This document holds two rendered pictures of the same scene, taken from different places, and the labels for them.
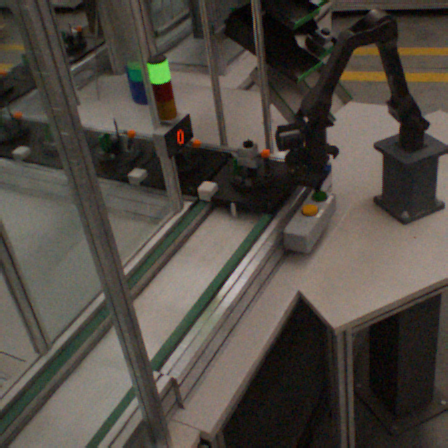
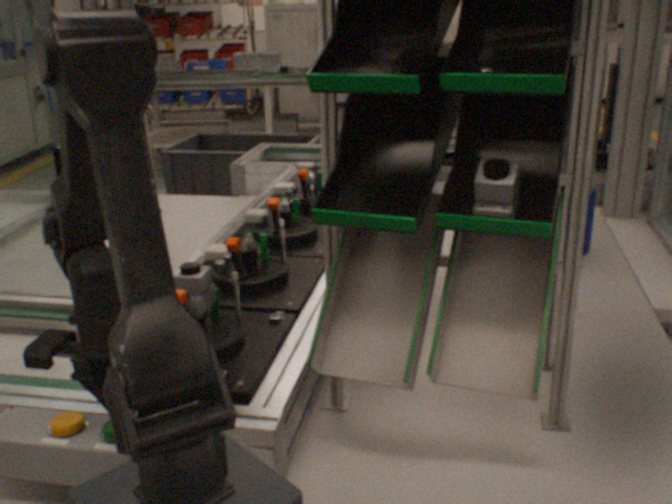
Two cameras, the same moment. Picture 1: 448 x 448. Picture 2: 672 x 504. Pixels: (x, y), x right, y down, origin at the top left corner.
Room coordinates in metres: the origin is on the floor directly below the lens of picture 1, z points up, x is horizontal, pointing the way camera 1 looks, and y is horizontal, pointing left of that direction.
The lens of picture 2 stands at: (1.45, -1.04, 1.45)
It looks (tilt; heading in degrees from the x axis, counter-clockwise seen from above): 20 degrees down; 67
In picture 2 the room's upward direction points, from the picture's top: 1 degrees counter-clockwise
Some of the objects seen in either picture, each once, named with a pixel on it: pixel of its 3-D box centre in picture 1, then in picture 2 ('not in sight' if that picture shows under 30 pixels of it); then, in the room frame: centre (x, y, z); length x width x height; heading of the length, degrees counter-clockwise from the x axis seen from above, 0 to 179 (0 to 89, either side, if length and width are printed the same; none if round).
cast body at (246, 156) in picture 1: (246, 152); (195, 284); (1.61, -0.11, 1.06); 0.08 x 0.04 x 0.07; 56
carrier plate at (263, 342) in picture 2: (253, 182); (198, 348); (1.61, -0.12, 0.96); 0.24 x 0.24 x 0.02; 56
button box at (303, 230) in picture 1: (310, 220); (71, 447); (1.42, -0.25, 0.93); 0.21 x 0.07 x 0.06; 146
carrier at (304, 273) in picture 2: (177, 154); (249, 256); (1.75, 0.09, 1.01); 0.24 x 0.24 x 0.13; 56
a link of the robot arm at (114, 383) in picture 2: (411, 116); (167, 400); (1.50, -0.55, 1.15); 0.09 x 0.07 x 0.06; 7
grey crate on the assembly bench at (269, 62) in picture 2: not in sight; (258, 62); (3.31, 5.15, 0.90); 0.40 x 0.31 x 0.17; 155
